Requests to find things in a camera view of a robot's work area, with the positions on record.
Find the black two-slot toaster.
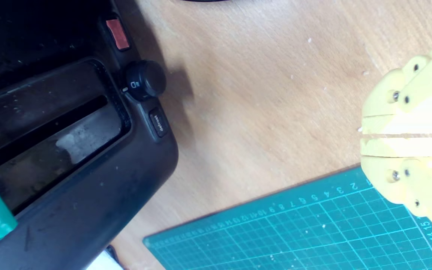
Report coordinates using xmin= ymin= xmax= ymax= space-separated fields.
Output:
xmin=0 ymin=0 xmax=179 ymax=270

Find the green cutting mat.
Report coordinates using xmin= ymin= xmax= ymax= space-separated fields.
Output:
xmin=142 ymin=165 xmax=432 ymax=270

